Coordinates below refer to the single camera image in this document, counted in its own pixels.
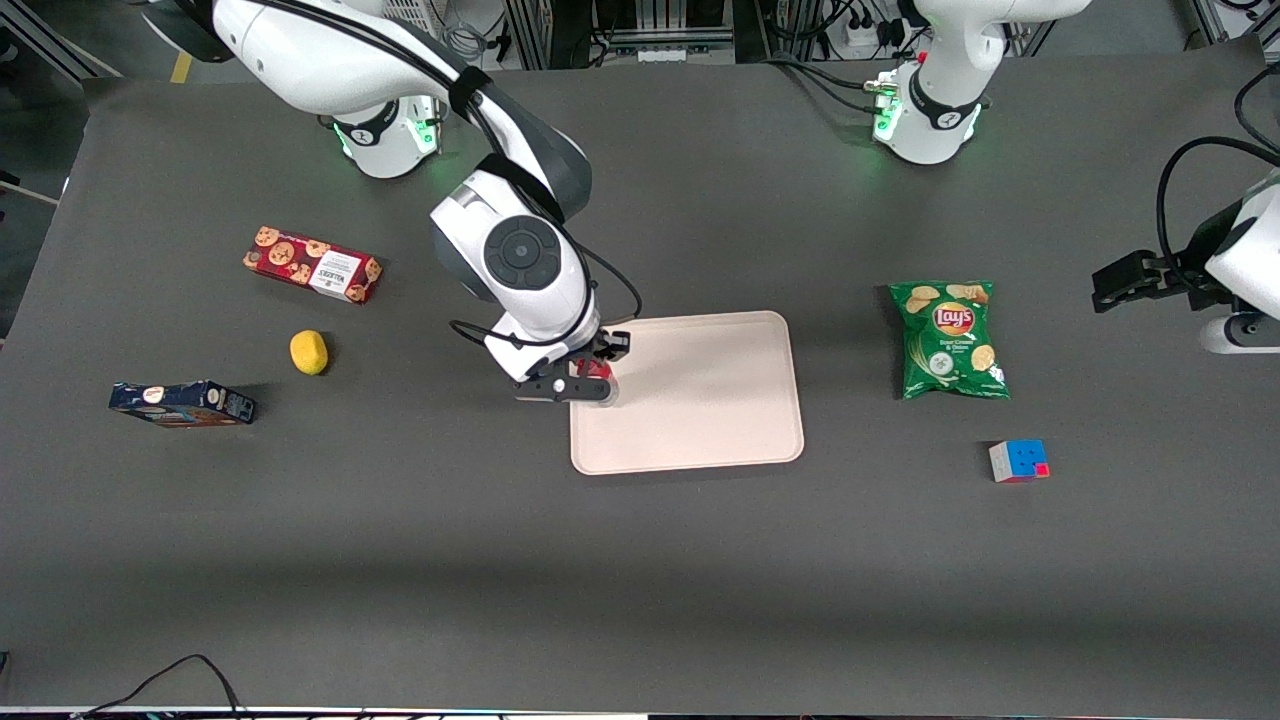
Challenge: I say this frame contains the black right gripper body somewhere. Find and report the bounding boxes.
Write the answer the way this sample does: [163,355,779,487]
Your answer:
[568,330,633,365]

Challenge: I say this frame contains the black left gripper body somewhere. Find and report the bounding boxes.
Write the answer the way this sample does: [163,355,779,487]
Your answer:
[1146,262,1197,301]

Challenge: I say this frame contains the cream plastic tray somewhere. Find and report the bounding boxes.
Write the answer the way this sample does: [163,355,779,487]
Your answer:
[569,310,806,477]

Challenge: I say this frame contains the green Lays chips bag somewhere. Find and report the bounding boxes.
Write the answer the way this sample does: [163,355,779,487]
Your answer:
[889,280,1012,402]

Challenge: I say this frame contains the blue and red puzzle cube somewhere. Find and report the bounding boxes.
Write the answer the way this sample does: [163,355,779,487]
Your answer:
[988,438,1052,485]

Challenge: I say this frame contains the dark grey table mat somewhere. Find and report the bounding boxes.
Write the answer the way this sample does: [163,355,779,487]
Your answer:
[0,35,1280,719]

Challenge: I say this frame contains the yellow lemon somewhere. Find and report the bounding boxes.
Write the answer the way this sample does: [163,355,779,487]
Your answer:
[289,329,331,377]

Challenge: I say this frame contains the red cookie box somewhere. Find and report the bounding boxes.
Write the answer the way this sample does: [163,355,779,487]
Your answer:
[242,225,385,306]

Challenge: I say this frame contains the metal equipment rack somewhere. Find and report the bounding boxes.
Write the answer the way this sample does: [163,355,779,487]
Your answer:
[500,0,741,69]

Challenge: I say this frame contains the white power strip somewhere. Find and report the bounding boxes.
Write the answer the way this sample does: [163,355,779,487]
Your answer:
[840,8,906,53]

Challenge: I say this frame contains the dark blue snack box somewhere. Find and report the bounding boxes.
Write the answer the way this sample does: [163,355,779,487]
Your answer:
[108,379,258,429]

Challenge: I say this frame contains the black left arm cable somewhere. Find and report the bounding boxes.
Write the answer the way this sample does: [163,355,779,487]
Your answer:
[1156,60,1280,291]

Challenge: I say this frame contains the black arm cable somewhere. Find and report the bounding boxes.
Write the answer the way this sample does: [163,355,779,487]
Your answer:
[1156,60,1280,291]
[255,0,643,351]

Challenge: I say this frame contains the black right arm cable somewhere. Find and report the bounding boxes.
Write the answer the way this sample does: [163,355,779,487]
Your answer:
[255,0,643,351]

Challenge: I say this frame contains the black loose cable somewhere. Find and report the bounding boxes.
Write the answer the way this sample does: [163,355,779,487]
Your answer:
[68,654,247,720]

